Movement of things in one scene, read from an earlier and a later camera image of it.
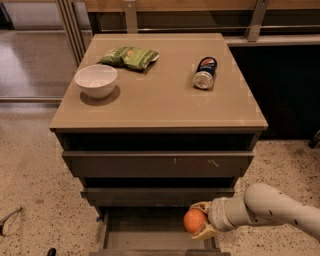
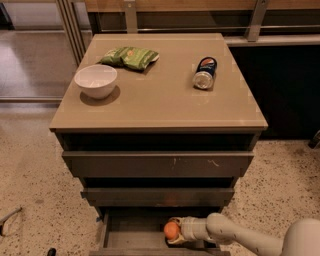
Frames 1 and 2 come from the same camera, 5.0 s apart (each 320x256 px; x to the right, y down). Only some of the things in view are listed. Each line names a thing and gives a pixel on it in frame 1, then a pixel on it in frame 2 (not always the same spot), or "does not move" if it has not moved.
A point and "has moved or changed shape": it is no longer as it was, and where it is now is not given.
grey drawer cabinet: [150, 124] does not move
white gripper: [217, 213] -> [188, 229]
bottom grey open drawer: [150, 232] does not move
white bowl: [96, 80] does not move
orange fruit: [194, 221] has moved or changed shape
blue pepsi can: [204, 75] does not move
